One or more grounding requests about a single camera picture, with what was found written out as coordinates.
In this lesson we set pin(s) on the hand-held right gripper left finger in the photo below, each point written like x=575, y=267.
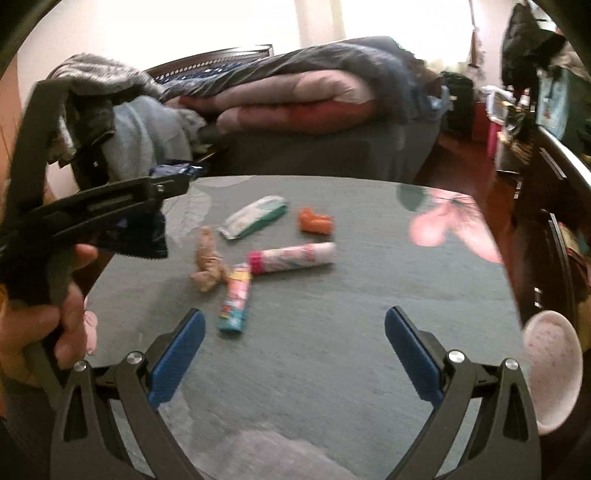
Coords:
x=178, y=355

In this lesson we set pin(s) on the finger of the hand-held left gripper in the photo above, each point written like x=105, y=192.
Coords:
x=101, y=226
x=115, y=194

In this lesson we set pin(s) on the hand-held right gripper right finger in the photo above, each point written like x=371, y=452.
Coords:
x=413, y=355

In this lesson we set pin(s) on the dark blue foil wrapper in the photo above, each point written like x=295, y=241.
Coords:
x=138, y=240

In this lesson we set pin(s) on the pink trash bin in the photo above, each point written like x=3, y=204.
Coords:
x=549, y=369

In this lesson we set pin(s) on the person's left hand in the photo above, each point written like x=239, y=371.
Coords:
x=27, y=341

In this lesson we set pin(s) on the light blue fleece garment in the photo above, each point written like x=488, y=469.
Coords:
x=147, y=134

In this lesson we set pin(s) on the black garment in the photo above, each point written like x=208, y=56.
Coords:
x=87, y=120

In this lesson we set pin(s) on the colourful printed tube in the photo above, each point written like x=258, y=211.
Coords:
x=235, y=300

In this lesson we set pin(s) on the floral green tablecloth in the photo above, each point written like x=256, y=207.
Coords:
x=323, y=346

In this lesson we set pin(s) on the crumpled brown paper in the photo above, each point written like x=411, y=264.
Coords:
x=207, y=263

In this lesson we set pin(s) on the grey knitted blanket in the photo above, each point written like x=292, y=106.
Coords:
x=101, y=74

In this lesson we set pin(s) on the green white packet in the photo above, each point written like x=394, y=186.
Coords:
x=251, y=217

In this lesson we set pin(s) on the star print blue pillow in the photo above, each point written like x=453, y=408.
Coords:
x=207, y=74

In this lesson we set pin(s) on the pink white tube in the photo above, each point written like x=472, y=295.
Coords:
x=295, y=257

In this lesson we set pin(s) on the dark wooden headboard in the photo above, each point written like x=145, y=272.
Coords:
x=207, y=57

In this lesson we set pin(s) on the folded pink quilt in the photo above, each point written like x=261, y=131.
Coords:
x=286, y=104

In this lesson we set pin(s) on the dark wooden dresser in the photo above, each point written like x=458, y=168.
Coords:
x=554, y=207

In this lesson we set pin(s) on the bed with grey base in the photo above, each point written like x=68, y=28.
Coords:
x=323, y=152

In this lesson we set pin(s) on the red plastic container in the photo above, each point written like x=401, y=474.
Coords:
x=481, y=121

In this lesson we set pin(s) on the black suitcase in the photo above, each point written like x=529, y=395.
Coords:
x=459, y=104

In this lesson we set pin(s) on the blue patterned duvet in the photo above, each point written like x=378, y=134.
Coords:
x=346, y=60

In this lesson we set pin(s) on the sheer white curtain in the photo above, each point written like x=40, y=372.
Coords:
x=392, y=23

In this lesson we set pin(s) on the black hanging jacket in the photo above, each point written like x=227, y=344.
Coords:
x=526, y=41

